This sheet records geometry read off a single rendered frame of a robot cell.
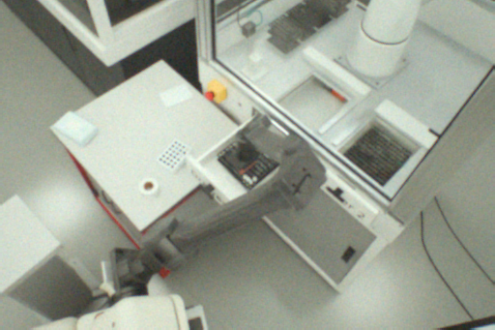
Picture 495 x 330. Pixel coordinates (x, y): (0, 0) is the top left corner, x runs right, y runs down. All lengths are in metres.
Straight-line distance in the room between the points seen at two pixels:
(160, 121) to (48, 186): 1.06
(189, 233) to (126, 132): 0.94
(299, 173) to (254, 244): 1.56
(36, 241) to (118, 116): 0.58
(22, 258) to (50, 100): 1.58
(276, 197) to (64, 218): 1.88
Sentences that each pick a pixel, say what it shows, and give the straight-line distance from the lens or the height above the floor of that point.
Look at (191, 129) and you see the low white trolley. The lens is 1.77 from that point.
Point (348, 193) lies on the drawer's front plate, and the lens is 1.50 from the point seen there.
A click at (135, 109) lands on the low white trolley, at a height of 0.76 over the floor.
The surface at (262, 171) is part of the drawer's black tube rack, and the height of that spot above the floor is 0.90.
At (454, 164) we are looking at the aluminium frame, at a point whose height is 1.32.
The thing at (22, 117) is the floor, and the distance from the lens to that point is 3.03.
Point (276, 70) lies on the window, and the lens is 1.42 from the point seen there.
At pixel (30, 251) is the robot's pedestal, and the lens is 1.67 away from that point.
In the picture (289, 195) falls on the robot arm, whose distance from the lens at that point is 0.80.
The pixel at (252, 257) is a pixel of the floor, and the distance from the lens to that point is 2.32.
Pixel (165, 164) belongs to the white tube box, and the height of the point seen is 0.80.
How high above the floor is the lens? 2.21
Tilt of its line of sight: 56 degrees down
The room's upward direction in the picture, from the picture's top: 5 degrees clockwise
